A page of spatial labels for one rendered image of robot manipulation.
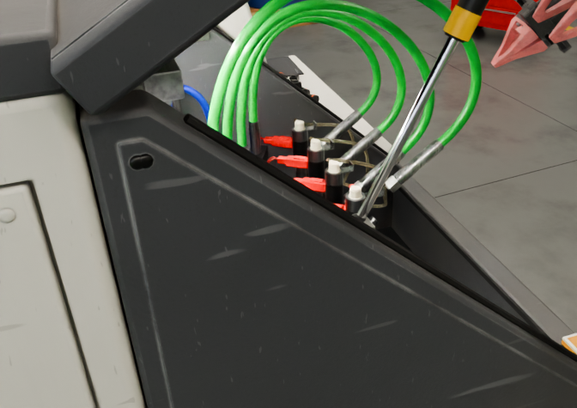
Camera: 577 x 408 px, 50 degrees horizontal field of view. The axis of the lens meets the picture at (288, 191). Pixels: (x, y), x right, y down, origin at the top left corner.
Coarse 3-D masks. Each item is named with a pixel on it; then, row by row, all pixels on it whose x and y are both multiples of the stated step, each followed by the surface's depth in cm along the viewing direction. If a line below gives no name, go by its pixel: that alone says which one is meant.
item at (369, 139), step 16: (304, 16) 88; (320, 16) 89; (336, 16) 90; (352, 16) 91; (272, 32) 88; (368, 32) 92; (256, 48) 88; (384, 48) 95; (400, 64) 97; (240, 80) 90; (400, 80) 98; (240, 96) 91; (400, 96) 100; (240, 112) 92; (240, 128) 93; (384, 128) 102; (240, 144) 95; (368, 144) 102; (352, 160) 102
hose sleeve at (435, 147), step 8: (432, 144) 87; (440, 144) 86; (424, 152) 87; (432, 152) 86; (416, 160) 87; (424, 160) 86; (408, 168) 87; (416, 168) 87; (400, 176) 87; (408, 176) 87; (400, 184) 88
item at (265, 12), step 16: (272, 0) 70; (288, 0) 70; (416, 0) 75; (432, 0) 75; (256, 16) 70; (448, 16) 77; (240, 32) 70; (240, 48) 71; (224, 64) 71; (480, 64) 82; (224, 80) 72; (480, 80) 83; (464, 112) 85
